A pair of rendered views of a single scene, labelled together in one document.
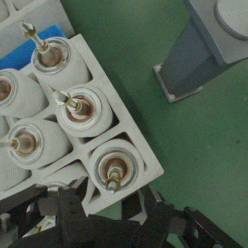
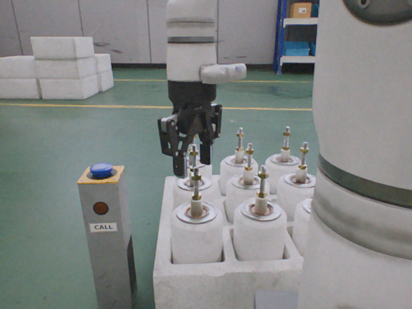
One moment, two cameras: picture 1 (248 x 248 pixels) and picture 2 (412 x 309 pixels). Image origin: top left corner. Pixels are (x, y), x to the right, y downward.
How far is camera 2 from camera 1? 0.45 m
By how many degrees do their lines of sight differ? 71
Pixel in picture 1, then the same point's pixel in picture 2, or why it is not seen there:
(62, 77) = (298, 211)
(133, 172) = (186, 218)
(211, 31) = not seen: hidden behind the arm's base
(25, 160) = (235, 178)
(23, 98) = (287, 191)
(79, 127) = (244, 205)
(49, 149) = (236, 191)
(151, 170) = (165, 265)
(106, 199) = (167, 226)
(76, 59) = not seen: hidden behind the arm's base
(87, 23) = not seen: outside the picture
